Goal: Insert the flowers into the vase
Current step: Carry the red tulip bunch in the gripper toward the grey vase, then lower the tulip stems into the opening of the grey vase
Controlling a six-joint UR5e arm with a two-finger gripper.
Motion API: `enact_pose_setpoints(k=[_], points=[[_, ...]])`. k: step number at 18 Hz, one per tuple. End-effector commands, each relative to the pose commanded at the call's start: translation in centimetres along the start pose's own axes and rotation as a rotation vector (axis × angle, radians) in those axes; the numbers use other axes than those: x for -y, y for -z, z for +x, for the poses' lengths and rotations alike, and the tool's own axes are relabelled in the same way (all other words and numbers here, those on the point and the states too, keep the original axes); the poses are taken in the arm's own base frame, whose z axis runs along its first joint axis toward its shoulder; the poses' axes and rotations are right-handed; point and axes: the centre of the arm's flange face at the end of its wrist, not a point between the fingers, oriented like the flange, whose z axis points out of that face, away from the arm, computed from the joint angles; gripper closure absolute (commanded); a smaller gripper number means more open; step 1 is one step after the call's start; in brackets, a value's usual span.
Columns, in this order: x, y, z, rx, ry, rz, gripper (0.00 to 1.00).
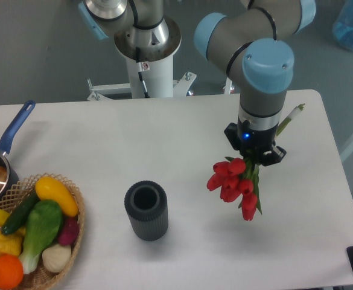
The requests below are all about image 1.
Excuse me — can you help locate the orange fruit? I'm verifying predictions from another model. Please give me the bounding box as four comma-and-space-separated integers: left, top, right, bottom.
0, 254, 24, 289

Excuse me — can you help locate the yellow squash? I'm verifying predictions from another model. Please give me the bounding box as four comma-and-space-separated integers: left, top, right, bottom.
35, 176, 79, 218

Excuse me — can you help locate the green bok choy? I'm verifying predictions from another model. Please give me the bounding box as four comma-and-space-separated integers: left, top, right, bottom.
19, 200, 63, 275

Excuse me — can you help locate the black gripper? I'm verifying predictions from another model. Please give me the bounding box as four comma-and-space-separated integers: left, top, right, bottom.
224, 120, 287, 167

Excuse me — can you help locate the white garlic bulb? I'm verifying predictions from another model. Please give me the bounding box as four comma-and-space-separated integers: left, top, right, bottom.
42, 243, 71, 273

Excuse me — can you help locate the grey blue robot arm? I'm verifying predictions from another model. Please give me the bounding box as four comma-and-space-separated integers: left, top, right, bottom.
78, 1, 316, 166

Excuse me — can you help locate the red tulip bouquet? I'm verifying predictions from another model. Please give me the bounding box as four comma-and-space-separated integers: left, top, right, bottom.
206, 151, 262, 221

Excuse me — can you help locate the dark grey ribbed vase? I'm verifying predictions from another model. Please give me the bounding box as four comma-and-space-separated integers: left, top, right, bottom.
124, 181, 168, 241

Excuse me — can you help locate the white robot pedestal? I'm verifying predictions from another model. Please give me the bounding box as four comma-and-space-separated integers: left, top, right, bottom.
86, 15, 197, 102

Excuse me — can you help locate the blue handled saucepan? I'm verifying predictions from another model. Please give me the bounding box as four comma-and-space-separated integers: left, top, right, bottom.
0, 100, 36, 200

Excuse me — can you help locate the yellow bell pepper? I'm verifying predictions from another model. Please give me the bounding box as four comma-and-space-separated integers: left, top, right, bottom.
0, 231, 23, 257

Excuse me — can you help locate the dark green cucumber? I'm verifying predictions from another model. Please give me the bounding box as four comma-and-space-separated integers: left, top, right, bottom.
1, 191, 40, 235

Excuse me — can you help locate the woven wicker basket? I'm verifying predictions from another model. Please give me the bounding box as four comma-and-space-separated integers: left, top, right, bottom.
0, 173, 85, 289

